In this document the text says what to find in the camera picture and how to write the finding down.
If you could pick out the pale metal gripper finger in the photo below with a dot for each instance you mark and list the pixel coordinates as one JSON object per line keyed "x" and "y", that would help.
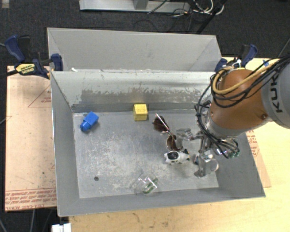
{"x": 206, "y": 164}
{"x": 185, "y": 133}

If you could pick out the brown sunglasses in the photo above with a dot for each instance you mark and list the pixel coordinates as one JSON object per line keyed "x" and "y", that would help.
{"x": 171, "y": 142}

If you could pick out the black and white toy cow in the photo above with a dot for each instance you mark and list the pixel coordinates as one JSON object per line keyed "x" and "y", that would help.
{"x": 175, "y": 157}

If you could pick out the yellow cube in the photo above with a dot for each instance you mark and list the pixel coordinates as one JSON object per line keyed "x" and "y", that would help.
{"x": 140, "y": 112}

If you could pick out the grey metal bin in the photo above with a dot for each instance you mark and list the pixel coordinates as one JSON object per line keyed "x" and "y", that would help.
{"x": 125, "y": 149}

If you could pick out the clear plastic piece, green parts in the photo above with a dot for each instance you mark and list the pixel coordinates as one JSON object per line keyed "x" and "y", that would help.
{"x": 147, "y": 184}

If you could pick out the blue plastic toy block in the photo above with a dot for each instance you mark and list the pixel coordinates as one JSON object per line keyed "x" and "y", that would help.
{"x": 89, "y": 121}

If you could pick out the brown cardboard board, red print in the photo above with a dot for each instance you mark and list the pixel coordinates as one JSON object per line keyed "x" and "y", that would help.
{"x": 29, "y": 134}

